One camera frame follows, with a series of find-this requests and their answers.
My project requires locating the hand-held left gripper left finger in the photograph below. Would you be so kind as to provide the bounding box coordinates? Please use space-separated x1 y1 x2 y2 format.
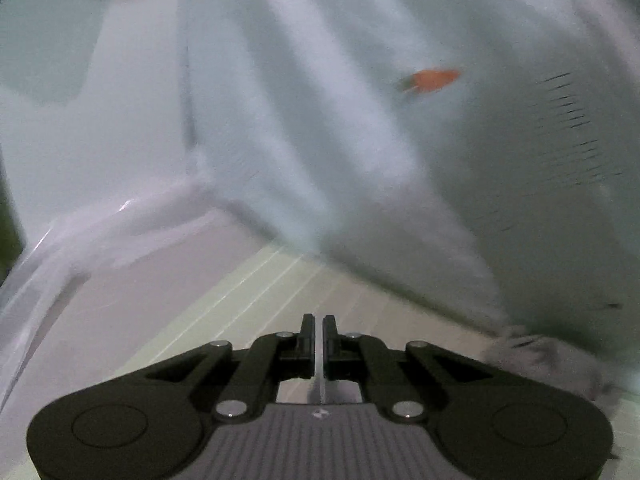
135 313 316 421

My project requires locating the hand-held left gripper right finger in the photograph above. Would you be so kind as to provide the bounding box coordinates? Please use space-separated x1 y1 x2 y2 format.
322 314 506 421

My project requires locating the grey zip hoodie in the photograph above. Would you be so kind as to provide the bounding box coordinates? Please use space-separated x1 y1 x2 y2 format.
482 325 626 401

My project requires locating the carrot print duvet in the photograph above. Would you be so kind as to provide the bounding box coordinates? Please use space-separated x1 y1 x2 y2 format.
185 0 640 391

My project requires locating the clear plastic sheet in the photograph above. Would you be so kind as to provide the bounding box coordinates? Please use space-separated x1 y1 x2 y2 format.
0 160 281 411

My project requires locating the white headboard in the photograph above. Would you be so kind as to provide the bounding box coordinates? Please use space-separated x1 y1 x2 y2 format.
0 0 201 261

